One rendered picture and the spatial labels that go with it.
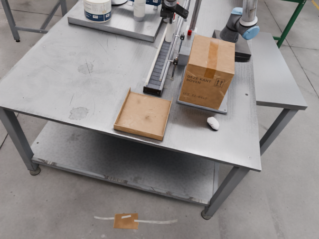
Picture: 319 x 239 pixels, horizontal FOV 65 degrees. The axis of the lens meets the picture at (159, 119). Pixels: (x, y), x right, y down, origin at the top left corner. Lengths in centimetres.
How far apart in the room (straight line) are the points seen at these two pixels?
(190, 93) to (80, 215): 118
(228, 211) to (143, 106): 115
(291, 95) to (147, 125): 103
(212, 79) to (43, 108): 91
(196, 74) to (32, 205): 149
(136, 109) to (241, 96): 69
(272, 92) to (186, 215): 109
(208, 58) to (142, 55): 58
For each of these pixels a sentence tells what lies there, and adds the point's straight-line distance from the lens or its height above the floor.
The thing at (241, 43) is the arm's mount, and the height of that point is 88.
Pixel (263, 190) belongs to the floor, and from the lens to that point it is 237.
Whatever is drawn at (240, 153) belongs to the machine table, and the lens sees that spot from 138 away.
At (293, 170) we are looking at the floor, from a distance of 264.
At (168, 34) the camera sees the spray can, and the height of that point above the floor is 94.
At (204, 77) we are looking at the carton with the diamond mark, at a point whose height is 106.
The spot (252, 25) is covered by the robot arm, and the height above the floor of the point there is 110.
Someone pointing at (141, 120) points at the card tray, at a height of 83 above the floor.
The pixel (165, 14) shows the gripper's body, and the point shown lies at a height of 115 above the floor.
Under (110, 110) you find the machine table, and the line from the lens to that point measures 140.
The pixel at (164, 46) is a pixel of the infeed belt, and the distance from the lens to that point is 183.
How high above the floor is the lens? 187
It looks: 49 degrees down
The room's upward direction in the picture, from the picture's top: 11 degrees clockwise
